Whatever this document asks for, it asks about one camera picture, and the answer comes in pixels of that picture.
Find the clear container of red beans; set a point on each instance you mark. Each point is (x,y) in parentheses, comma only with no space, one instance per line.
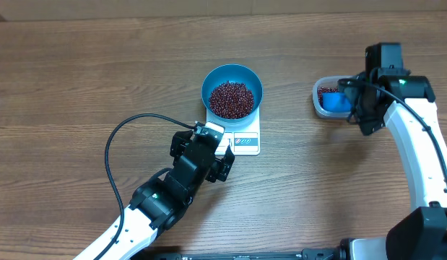
(323,85)

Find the teal metal bowl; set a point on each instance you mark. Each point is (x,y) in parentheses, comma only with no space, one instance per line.
(232,73)

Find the red beans in bowl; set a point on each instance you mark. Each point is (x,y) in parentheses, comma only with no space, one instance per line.
(231,100)

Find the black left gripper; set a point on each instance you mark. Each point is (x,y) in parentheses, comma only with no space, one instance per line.
(220,167)

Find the blue plastic measuring scoop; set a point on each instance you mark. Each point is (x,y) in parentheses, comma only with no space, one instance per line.
(336,102)

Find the white digital kitchen scale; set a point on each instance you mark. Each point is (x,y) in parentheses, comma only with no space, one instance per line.
(242,136)

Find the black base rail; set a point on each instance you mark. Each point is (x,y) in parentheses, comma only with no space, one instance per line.
(337,253)

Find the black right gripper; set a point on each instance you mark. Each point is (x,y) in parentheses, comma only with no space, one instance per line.
(352,91)

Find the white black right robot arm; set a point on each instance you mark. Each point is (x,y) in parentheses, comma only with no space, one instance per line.
(386,95)

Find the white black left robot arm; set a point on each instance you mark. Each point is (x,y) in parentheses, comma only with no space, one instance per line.
(164,199)

